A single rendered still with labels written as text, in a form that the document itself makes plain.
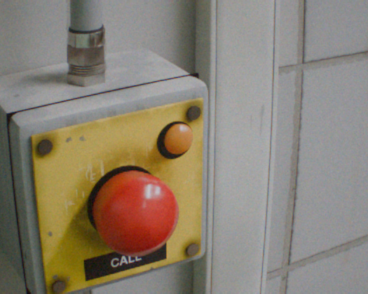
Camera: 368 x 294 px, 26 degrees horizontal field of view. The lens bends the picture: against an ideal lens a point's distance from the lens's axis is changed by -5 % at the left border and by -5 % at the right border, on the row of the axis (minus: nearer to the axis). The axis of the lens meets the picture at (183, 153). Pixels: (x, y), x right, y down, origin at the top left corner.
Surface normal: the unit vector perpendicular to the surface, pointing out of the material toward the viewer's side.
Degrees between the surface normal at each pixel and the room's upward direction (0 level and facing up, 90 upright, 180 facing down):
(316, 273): 90
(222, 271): 90
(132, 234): 92
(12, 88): 0
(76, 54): 90
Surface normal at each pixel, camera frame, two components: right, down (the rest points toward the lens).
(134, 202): 0.22, -0.12
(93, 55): 0.50, 0.38
